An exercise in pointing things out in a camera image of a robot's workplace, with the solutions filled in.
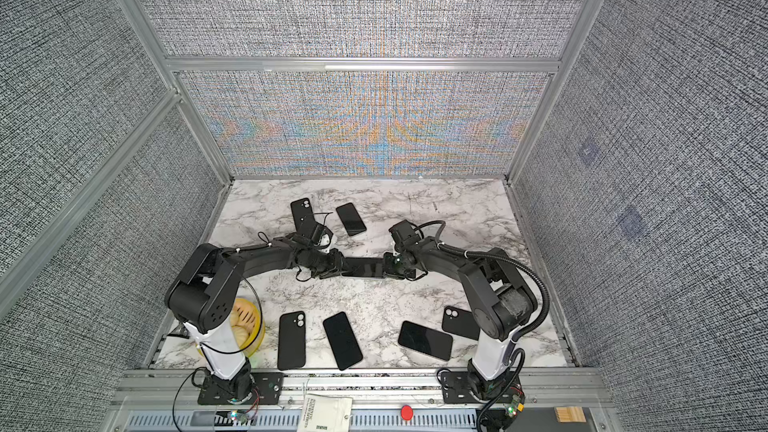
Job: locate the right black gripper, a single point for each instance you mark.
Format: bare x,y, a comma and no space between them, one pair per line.
387,260

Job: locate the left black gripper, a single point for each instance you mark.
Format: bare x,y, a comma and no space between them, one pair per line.
336,267

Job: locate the black phone screen up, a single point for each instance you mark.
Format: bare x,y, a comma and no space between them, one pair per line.
372,268

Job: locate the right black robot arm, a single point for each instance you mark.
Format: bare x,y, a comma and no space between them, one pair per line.
506,298

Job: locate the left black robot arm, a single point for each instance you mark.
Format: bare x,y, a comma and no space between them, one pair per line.
203,294

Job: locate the black case far left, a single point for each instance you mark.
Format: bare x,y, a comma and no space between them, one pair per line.
303,215

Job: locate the black case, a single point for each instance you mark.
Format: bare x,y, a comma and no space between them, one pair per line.
292,341
460,322
303,215

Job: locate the black phone far centre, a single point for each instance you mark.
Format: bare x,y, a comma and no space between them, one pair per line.
351,219

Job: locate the black phone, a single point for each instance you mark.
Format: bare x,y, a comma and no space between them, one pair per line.
351,219
425,340
342,340

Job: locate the black phone near centre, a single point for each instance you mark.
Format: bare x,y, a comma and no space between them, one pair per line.
342,340

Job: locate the black case near right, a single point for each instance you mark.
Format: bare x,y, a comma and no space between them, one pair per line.
460,322

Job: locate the black case near left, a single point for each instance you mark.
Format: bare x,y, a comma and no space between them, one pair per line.
292,341

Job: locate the black phone near right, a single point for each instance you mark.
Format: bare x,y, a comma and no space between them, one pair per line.
425,340

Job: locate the yellow tape roll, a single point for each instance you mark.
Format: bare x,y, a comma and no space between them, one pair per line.
245,321

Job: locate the red emergency button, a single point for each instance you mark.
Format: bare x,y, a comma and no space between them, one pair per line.
406,413

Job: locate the white paper label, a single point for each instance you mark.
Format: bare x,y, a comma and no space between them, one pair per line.
325,414

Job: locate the wooden block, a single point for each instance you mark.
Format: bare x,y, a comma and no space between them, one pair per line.
570,414

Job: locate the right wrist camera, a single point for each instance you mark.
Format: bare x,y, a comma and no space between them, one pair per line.
404,234

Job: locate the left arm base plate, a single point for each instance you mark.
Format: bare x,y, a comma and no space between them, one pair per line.
266,388

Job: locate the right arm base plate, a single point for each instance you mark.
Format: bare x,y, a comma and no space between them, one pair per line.
455,387

